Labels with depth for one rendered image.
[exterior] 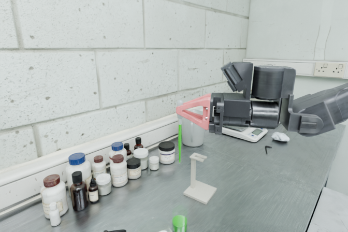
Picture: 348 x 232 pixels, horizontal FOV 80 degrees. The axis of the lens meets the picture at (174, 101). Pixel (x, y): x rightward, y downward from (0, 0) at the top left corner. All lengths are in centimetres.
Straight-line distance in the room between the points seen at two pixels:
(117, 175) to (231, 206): 37
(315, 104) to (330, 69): 110
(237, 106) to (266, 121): 6
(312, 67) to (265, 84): 116
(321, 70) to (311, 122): 112
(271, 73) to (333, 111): 13
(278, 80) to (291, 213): 44
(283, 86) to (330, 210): 47
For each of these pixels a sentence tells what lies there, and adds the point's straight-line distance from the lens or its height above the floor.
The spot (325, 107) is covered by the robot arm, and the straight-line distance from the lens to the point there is 46.
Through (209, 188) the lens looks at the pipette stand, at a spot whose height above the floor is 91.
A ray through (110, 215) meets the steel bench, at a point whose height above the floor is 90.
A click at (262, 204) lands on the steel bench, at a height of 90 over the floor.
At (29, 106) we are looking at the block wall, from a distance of 76.
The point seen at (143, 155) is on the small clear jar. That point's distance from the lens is 82.
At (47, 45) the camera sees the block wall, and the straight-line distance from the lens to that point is 76.
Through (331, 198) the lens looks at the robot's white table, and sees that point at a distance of 87.
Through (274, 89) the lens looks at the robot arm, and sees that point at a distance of 43.
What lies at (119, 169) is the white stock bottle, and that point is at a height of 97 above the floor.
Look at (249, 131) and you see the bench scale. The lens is 117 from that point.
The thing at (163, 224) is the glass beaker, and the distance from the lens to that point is 42.
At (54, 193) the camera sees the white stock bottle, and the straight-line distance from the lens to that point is 69.
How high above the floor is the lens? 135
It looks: 14 degrees down
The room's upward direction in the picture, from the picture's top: straight up
